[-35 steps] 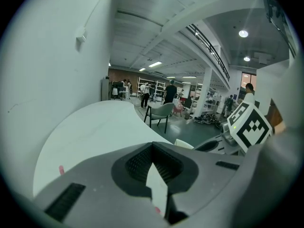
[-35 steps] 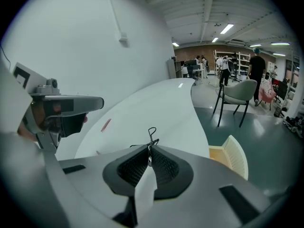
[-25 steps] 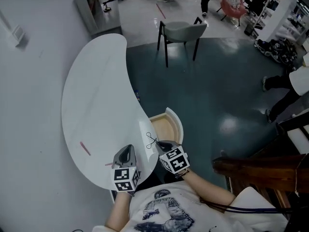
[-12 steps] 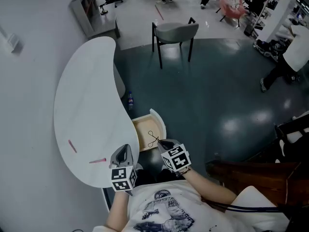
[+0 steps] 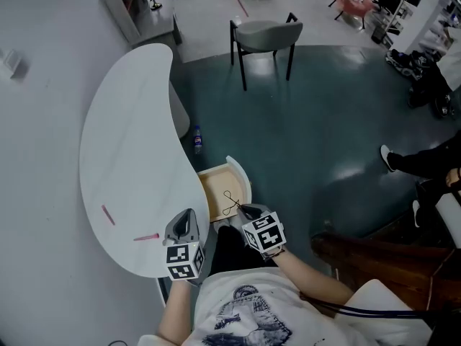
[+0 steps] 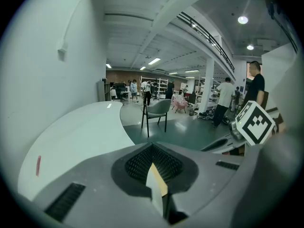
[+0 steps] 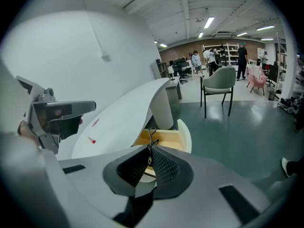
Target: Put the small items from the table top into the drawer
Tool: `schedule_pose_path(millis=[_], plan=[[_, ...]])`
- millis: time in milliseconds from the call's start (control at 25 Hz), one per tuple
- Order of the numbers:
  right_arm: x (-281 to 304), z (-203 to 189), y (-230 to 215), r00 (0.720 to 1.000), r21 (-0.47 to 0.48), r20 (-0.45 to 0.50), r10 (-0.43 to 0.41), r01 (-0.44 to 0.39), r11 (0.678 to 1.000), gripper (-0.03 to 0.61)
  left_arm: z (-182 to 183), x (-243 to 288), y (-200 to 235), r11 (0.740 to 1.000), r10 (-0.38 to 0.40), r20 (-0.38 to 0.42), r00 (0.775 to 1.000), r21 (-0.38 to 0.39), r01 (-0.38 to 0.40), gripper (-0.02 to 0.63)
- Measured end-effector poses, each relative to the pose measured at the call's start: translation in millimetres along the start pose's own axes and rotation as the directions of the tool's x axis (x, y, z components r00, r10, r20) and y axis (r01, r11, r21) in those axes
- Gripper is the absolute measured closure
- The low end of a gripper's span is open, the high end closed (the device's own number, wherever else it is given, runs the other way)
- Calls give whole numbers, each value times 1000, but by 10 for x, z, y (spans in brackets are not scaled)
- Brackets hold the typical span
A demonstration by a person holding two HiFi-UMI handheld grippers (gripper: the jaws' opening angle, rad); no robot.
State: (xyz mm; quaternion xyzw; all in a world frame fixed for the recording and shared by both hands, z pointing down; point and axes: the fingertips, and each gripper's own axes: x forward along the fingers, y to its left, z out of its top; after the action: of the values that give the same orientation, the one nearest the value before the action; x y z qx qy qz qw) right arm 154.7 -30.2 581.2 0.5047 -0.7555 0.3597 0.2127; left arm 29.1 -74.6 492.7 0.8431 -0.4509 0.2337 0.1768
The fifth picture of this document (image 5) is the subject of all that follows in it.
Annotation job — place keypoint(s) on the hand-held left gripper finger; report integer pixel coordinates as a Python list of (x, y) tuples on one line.
[(195, 229), (170, 229)]

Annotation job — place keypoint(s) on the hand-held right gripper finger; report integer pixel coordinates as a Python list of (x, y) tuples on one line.
[(242, 217), (261, 210)]

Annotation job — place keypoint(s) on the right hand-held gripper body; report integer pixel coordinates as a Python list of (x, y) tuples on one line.
[(264, 236)]

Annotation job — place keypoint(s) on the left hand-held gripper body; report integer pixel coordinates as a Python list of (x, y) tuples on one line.
[(178, 256)]

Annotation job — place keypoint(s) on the large wooden drawer fluted front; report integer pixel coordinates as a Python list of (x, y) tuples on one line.
[(216, 178)]

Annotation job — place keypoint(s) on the white wooden desk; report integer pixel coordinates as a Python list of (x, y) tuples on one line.
[(133, 139)]

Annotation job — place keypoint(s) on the person's left forearm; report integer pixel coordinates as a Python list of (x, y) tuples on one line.
[(176, 312)]

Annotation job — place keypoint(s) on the person's right forearm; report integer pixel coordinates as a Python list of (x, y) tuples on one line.
[(313, 279)]

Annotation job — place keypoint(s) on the person's black trousers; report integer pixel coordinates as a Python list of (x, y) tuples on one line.
[(234, 251)]

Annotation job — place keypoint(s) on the person's white printed shirt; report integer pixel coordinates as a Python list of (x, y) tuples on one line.
[(252, 301)]

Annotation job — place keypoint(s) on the plastic bottle blue label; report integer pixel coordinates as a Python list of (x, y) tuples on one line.
[(197, 141)]

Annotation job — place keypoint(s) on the brown wooden stair banister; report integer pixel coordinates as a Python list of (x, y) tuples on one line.
[(389, 265)]

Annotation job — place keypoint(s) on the grey chair black legs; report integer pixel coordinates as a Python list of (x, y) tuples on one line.
[(266, 36)]

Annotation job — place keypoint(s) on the black-framed white seat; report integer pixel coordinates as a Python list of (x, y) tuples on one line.
[(450, 218)]

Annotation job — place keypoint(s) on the red floor tape strip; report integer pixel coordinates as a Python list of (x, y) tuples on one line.
[(241, 5)]

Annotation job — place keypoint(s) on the low grey table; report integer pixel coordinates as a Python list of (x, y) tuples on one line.
[(158, 24)]

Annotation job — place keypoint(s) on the black roller skates heap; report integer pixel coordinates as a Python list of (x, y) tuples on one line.
[(410, 63)]

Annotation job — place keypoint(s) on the grey open cabinet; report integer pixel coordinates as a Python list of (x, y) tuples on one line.
[(122, 9)]

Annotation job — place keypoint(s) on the small desk lamp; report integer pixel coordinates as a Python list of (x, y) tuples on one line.
[(155, 3)]

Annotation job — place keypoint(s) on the white shelving unit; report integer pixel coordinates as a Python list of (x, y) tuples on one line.
[(421, 9)]

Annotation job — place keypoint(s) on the white wall junction box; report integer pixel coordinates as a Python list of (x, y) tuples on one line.
[(14, 63)]

